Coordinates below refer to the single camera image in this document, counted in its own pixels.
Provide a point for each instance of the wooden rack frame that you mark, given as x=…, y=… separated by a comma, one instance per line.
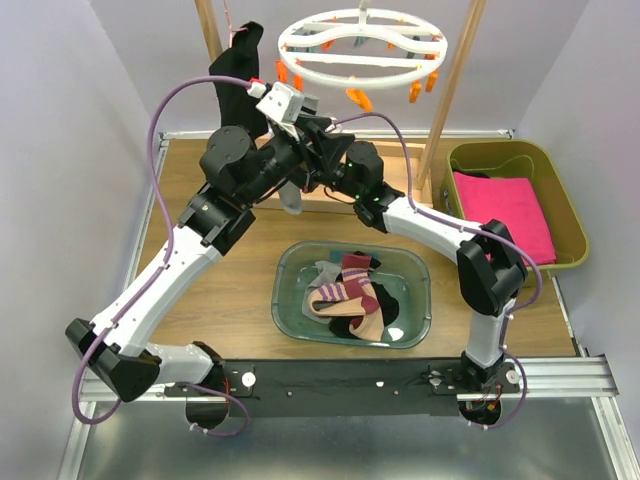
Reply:
x=424, y=174

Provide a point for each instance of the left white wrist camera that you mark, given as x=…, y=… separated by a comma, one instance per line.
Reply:
x=281, y=106

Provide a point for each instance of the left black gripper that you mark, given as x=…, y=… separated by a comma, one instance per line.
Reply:
x=328, y=147

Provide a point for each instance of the clear plastic tub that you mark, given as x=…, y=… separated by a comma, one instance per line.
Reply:
x=402, y=273

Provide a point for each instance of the beige purple striped sock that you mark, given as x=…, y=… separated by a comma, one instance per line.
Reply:
x=345, y=299

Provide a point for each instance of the aluminium rail frame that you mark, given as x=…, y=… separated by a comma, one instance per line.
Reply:
x=580, y=376

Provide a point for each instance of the pink folded cloth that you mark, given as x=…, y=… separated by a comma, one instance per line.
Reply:
x=513, y=202

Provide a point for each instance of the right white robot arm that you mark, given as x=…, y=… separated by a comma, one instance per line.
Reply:
x=490, y=266

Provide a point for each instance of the olive green bin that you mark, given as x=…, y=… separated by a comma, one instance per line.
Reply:
x=522, y=159

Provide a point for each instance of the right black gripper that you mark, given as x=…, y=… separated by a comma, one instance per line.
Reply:
x=312, y=184

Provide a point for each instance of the white round clip hanger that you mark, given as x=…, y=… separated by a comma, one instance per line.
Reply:
x=362, y=48

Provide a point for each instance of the black mounting base plate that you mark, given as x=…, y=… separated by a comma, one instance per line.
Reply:
x=351, y=387

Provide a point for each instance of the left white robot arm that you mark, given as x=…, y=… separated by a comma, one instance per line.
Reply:
x=115, y=345

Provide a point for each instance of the grey sock black stripes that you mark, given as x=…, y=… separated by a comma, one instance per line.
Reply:
x=327, y=272

